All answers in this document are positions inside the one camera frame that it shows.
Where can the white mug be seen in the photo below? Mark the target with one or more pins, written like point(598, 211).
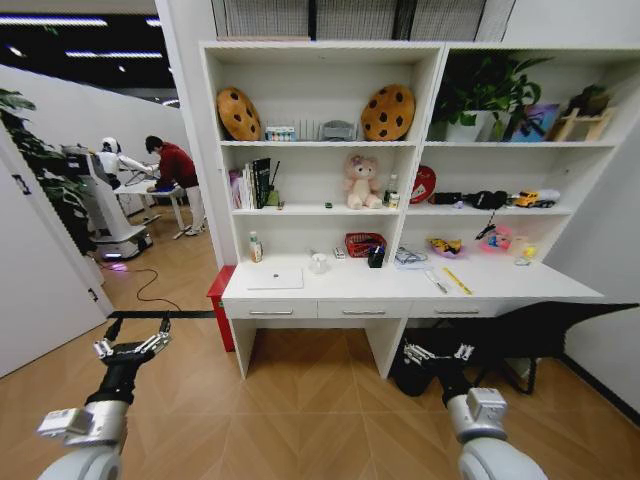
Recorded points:
point(318, 263)

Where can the pink book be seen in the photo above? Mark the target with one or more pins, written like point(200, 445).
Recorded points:
point(236, 190)

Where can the black floor strip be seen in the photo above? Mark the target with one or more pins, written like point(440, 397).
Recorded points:
point(190, 314)

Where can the window blinds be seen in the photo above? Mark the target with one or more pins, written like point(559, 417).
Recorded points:
point(350, 17)

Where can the black rectangular box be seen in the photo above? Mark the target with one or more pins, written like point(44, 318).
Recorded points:
point(446, 198)

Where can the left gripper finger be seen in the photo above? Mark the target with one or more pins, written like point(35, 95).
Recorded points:
point(159, 341)
point(104, 347)

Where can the white desk drawer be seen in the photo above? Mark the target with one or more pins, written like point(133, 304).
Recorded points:
point(270, 306)
point(455, 306)
point(365, 306)

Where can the small white jar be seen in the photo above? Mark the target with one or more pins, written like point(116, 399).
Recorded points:
point(394, 201)

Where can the small paint bottle set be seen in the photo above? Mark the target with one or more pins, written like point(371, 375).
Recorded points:
point(280, 134)

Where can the black pouch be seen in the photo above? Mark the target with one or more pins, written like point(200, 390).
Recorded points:
point(485, 199)

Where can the small white box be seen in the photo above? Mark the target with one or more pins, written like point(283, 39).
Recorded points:
point(340, 254)

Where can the blue purple painting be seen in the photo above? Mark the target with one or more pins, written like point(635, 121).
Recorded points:
point(537, 122)

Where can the orange drink bottle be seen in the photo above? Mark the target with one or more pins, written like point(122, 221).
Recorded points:
point(256, 250)

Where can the green potted plant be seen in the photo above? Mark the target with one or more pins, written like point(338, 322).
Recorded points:
point(480, 95)

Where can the white wheeled robot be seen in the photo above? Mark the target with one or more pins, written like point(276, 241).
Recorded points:
point(107, 200)

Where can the white desk with shelves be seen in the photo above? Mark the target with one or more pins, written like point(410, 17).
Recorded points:
point(432, 100)

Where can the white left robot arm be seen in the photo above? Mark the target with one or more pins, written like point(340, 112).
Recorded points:
point(85, 425)

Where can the silver utility knife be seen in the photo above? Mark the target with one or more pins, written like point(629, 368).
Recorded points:
point(436, 281)

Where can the white standing table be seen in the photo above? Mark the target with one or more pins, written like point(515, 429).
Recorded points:
point(137, 189)

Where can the small wooden easel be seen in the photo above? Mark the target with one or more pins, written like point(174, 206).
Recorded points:
point(582, 125)

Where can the chocolate chip cookie pillow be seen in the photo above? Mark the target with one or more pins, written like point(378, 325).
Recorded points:
point(239, 114)
point(388, 112)

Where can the red cabinet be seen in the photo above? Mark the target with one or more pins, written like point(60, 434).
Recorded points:
point(220, 300)

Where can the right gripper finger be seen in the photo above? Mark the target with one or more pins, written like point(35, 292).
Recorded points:
point(465, 352)
point(417, 354)

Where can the yellow white toy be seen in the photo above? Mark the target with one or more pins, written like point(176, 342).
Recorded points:
point(526, 250)

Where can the white laptop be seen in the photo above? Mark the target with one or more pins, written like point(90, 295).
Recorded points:
point(275, 279)

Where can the small dark plant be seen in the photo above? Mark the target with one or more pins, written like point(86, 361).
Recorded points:
point(592, 97)

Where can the clear plastic bottle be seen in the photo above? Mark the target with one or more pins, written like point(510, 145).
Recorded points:
point(391, 185)

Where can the pink plush toy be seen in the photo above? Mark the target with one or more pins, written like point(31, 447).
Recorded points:
point(362, 182)

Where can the white books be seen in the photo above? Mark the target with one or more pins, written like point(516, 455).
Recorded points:
point(248, 187)

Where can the red round tin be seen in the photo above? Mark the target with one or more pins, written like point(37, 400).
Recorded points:
point(422, 184)

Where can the white door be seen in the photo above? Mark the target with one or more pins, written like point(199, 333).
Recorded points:
point(35, 280)

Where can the black pen holder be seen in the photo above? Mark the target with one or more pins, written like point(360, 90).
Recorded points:
point(376, 259)

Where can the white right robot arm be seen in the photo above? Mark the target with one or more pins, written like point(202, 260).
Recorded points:
point(480, 430)

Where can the red mesh basket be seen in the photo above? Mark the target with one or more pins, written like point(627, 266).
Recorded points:
point(357, 245)

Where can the black chair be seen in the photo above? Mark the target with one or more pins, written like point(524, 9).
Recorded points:
point(525, 330)

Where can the purple plate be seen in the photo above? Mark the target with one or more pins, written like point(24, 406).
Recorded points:
point(457, 254)

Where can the yellow toy truck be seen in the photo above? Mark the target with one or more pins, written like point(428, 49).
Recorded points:
point(527, 199)

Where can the reed diffuser bottle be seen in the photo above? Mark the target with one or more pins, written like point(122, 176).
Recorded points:
point(273, 197)

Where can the yellow snack bag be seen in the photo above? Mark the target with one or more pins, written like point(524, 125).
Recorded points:
point(444, 244)

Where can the white ribbed holder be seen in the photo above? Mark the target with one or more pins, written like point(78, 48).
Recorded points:
point(307, 130)

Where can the yellow ruler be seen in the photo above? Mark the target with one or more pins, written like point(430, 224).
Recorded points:
point(457, 281)

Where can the large green leafy plant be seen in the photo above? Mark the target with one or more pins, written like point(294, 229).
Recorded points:
point(55, 185)

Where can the black hanging clip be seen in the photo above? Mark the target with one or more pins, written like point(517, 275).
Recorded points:
point(486, 231)

